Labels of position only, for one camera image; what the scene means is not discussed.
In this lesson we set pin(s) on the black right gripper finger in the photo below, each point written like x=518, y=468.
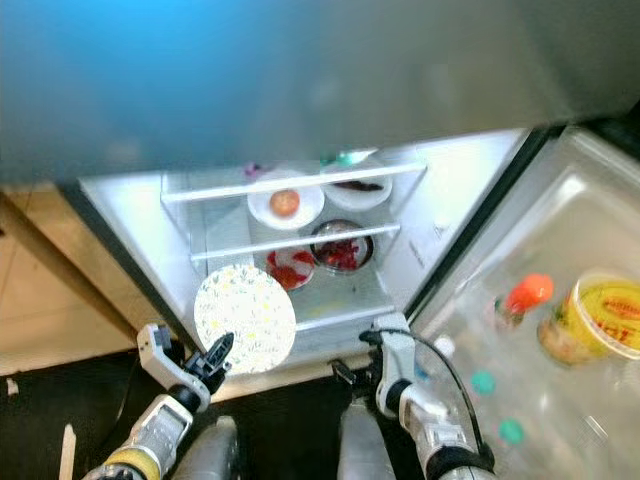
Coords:
x=350, y=382
x=348, y=365

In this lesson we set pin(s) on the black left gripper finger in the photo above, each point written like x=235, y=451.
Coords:
x=218, y=360

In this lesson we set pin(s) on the floral round plate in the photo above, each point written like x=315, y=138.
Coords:
x=245, y=310

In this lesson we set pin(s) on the dark grey fridge door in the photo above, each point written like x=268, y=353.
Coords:
x=590, y=200

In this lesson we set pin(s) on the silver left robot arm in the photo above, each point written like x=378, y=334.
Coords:
x=155, y=440

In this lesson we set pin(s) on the glass fridge shelf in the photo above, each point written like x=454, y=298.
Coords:
x=230, y=251
x=210, y=191

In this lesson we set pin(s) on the dark grey fridge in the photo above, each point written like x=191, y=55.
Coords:
x=420, y=230

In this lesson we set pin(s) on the grey right robot leg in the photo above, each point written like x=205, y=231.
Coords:
x=365, y=450

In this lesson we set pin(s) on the grey robot leg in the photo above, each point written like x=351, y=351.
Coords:
x=210, y=455
x=365, y=450

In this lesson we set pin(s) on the grey left robot leg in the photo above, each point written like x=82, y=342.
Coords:
x=210, y=455

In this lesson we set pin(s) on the small plate red fruit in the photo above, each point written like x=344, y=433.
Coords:
x=295, y=272

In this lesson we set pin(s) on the dark bowl red food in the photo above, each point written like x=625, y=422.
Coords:
x=342, y=255

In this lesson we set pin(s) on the teal capped bottle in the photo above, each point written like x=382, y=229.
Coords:
x=510, y=431
x=482, y=381

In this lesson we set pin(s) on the white tape strip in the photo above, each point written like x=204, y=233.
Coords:
x=67, y=455

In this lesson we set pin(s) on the white plate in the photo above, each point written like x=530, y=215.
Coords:
x=262, y=212

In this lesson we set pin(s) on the white bowl dark food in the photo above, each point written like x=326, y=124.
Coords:
x=360, y=200

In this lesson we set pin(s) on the red apple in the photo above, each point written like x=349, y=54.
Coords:
x=285, y=203

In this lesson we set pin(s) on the black floor mat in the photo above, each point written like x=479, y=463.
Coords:
x=30, y=420

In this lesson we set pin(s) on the orange capped bottle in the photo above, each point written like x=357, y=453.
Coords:
x=528, y=293

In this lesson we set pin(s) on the teal lidded container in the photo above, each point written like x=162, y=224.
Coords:
x=350, y=158

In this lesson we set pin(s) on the yellow food tub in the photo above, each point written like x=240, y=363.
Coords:
x=600, y=315

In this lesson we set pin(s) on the dark grey freezer door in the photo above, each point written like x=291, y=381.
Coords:
x=260, y=70

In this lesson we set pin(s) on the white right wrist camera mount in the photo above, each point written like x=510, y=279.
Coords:
x=395, y=360

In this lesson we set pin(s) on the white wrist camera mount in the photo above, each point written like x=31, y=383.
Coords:
x=158, y=355
x=395, y=360

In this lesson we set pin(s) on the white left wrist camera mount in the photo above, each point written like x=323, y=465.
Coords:
x=158, y=355

